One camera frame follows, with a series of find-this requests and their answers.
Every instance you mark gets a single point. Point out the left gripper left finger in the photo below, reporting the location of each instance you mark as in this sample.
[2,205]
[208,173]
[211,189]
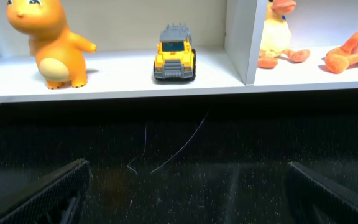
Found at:
[42,199]

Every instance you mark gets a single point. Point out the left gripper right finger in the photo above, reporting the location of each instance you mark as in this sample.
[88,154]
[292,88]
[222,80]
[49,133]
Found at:
[328,202]

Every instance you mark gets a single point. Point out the white plush duck yellow hat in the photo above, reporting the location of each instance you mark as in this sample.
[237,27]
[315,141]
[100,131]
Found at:
[343,56]

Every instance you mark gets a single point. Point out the white shelf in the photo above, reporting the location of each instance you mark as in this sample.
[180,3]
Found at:
[120,71]

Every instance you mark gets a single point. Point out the orange dragon figure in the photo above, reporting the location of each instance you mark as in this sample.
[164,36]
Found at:
[54,46]

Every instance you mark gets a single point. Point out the grey and yellow toy truck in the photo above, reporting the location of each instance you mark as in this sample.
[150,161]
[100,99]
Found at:
[174,56]

